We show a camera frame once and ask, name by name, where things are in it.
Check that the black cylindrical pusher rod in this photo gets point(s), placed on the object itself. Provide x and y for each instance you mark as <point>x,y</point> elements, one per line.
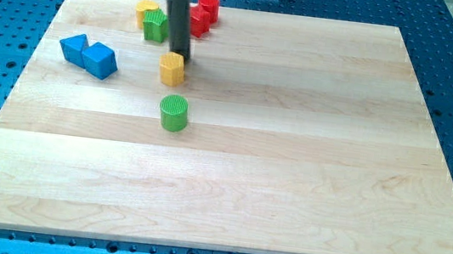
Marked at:
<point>178,17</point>

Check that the blue cube block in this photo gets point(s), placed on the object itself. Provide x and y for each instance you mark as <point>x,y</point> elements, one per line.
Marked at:
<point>99,60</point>

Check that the yellow hexagonal block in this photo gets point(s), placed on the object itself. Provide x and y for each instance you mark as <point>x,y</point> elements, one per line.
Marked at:
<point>171,69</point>

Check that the yellow cylinder block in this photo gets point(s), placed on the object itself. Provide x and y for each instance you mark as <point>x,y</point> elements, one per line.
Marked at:
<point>143,6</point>

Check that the red star-shaped block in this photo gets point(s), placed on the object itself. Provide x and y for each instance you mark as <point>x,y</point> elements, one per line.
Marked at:
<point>199,21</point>

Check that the blue triangular block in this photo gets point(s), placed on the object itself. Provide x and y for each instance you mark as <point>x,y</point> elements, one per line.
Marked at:
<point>72,48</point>

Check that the green star-shaped block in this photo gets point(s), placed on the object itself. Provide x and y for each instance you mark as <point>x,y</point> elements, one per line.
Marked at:
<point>155,25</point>

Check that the red cylinder block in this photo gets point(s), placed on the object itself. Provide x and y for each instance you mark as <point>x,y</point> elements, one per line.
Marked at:
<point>212,7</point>

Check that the green cylinder block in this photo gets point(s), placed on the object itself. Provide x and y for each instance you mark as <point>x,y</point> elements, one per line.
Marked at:
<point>174,113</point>

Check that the light wooden board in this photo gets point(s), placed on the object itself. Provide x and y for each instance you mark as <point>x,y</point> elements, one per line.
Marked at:
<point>304,136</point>

